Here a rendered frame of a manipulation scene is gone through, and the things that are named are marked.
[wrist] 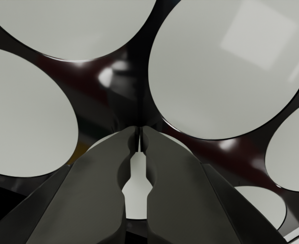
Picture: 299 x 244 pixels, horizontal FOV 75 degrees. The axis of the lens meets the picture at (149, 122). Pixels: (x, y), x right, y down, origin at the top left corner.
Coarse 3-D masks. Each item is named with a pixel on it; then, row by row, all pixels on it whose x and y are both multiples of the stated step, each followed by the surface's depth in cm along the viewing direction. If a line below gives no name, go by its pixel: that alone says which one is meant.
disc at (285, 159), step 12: (288, 120) 14; (276, 132) 14; (288, 132) 14; (276, 144) 15; (288, 144) 15; (276, 156) 15; (288, 156) 16; (276, 168) 16; (288, 168) 16; (276, 180) 17; (288, 180) 17
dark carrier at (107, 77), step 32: (160, 0) 10; (0, 32) 11; (64, 64) 12; (96, 64) 12; (128, 64) 12; (96, 96) 13; (128, 96) 13; (96, 128) 14; (160, 128) 14; (256, 128) 14; (224, 160) 15; (256, 160) 16; (288, 192) 17; (128, 224) 19; (288, 224) 20
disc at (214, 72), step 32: (192, 0) 10; (224, 0) 10; (256, 0) 10; (288, 0) 10; (160, 32) 11; (192, 32) 11; (224, 32) 11; (256, 32) 11; (288, 32) 11; (160, 64) 12; (192, 64) 12; (224, 64) 12; (256, 64) 12; (288, 64) 12; (160, 96) 13; (192, 96) 13; (224, 96) 13; (256, 96) 13; (288, 96) 13; (192, 128) 14; (224, 128) 14
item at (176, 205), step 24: (144, 144) 11; (168, 144) 10; (168, 168) 8; (192, 168) 8; (168, 192) 7; (192, 192) 7; (168, 216) 6; (192, 216) 6; (216, 216) 6; (168, 240) 6; (192, 240) 6; (216, 240) 6
